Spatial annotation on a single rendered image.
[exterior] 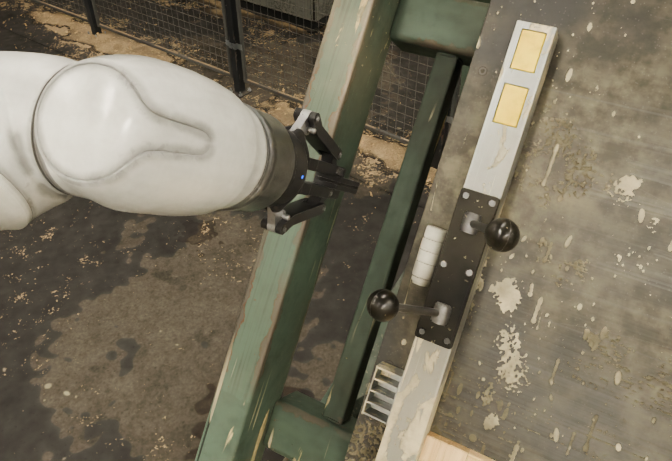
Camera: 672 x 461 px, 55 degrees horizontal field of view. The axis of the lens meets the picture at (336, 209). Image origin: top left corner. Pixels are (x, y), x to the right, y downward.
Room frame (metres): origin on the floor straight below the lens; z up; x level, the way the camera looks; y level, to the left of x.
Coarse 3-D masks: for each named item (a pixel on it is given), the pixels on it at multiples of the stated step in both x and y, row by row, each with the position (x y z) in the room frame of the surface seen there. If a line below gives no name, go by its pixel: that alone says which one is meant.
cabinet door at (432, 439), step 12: (432, 432) 0.47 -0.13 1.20; (432, 444) 0.45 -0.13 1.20; (444, 444) 0.45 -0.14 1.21; (456, 444) 0.45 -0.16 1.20; (420, 456) 0.45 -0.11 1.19; (432, 456) 0.44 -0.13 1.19; (444, 456) 0.44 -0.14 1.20; (456, 456) 0.44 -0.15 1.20; (468, 456) 0.43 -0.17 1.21; (480, 456) 0.43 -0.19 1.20
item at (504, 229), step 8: (464, 216) 0.61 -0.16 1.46; (472, 216) 0.61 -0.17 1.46; (464, 224) 0.60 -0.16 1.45; (472, 224) 0.59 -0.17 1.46; (480, 224) 0.57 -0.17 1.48; (488, 224) 0.53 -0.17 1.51; (496, 224) 0.52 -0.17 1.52; (504, 224) 0.52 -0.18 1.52; (512, 224) 0.52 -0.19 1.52; (472, 232) 0.59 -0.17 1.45; (488, 232) 0.52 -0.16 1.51; (496, 232) 0.51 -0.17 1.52; (504, 232) 0.51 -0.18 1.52; (512, 232) 0.51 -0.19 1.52; (488, 240) 0.51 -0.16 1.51; (496, 240) 0.51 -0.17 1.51; (504, 240) 0.51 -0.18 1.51; (512, 240) 0.51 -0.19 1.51; (496, 248) 0.51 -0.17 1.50; (504, 248) 0.50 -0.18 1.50; (512, 248) 0.51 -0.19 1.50
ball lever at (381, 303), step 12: (372, 300) 0.50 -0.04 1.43; (384, 300) 0.50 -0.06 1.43; (396, 300) 0.50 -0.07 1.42; (372, 312) 0.49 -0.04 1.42; (384, 312) 0.49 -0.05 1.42; (396, 312) 0.49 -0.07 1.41; (408, 312) 0.52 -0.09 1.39; (420, 312) 0.52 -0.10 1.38; (432, 312) 0.53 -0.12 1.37; (444, 312) 0.54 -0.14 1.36; (444, 324) 0.53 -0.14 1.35
